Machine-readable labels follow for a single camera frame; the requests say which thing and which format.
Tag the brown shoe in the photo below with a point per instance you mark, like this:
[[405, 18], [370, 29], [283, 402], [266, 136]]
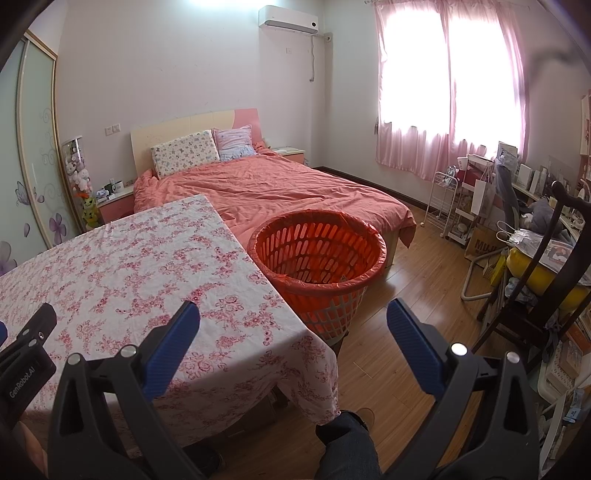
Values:
[[367, 416]]

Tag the dark wooden chair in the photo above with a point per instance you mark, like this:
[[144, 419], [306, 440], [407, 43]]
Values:
[[526, 323]]

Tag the person's leg in jeans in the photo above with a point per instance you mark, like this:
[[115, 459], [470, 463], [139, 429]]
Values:
[[351, 454]]

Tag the grey cloth bundle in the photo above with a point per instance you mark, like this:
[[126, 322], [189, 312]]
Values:
[[547, 214]]

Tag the white shelf cart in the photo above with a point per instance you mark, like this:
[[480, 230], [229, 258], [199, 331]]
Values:
[[466, 207]]

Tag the floral pink tablecloth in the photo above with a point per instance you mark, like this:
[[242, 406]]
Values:
[[138, 277]]

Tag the pink curtain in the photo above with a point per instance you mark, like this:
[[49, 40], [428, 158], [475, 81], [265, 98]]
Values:
[[489, 138], [411, 147]]

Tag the yellow cushion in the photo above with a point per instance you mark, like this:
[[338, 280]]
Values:
[[540, 279]]

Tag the salmon pink duvet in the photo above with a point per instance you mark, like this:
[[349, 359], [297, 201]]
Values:
[[286, 189]]

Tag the air conditioner pipe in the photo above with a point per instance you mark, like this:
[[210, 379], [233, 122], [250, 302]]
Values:
[[313, 57]]

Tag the white plastic crate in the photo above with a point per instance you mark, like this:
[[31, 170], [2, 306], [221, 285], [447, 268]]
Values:
[[556, 376]]

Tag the pink nightstand with mugs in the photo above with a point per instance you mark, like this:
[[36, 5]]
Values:
[[115, 207]]

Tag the grey office chair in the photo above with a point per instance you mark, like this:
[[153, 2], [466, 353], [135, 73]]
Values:
[[507, 189]]

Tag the brown paper bag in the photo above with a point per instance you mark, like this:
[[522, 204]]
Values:
[[482, 247]]

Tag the pink striped pillow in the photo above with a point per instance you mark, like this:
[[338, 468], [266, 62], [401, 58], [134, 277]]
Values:
[[234, 142]]

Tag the wooden bed headboard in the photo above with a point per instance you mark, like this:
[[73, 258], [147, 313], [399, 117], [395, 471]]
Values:
[[166, 129]]

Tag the plastic laundry basket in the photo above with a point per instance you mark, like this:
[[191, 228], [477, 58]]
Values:
[[332, 314]]

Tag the clear plush toy tube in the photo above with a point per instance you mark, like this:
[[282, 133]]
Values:
[[81, 180]]

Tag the white wall socket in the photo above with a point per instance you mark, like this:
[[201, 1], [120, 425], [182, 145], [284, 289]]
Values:
[[113, 128]]

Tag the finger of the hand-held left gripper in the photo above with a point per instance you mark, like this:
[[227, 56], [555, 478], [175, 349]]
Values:
[[39, 327], [2, 333]]

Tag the floral white pillow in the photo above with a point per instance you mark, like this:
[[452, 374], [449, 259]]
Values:
[[184, 153]]

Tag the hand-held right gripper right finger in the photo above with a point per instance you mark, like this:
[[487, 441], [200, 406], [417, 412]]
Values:
[[415, 353]]

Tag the flower print wardrobe door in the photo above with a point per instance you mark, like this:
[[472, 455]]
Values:
[[32, 161]]

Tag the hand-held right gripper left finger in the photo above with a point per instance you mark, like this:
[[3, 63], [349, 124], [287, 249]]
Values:
[[168, 353]]

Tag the white tube frame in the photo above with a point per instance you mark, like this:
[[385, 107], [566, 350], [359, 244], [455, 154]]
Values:
[[468, 286]]

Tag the white paper bag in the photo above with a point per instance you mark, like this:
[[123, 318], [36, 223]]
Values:
[[484, 197]]

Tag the white air conditioner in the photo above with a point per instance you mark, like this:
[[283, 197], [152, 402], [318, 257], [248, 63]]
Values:
[[288, 17]]

